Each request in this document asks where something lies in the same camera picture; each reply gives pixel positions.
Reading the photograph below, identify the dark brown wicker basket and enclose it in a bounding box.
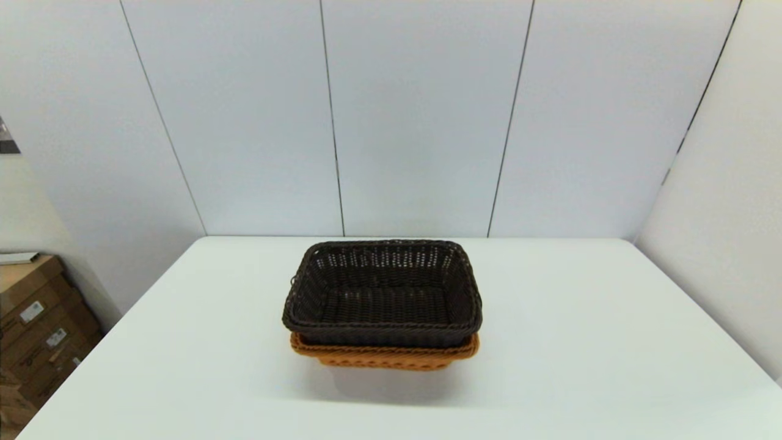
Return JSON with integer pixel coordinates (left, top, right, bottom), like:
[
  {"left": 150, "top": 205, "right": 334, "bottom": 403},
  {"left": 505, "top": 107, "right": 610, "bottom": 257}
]
[{"left": 282, "top": 240, "right": 483, "bottom": 349}]

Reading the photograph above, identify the orange wicker basket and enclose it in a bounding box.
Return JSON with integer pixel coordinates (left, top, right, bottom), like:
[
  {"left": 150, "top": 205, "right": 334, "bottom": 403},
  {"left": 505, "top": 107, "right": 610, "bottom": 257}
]
[{"left": 290, "top": 332, "right": 480, "bottom": 372}]

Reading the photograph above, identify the brown cardboard box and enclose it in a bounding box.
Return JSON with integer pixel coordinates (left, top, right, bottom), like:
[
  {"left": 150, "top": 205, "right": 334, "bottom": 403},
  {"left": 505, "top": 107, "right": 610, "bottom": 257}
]
[
  {"left": 0, "top": 255, "right": 83, "bottom": 346},
  {"left": 0, "top": 370, "right": 38, "bottom": 440},
  {"left": 0, "top": 333, "right": 104, "bottom": 409},
  {"left": 0, "top": 306, "right": 101, "bottom": 373}
]

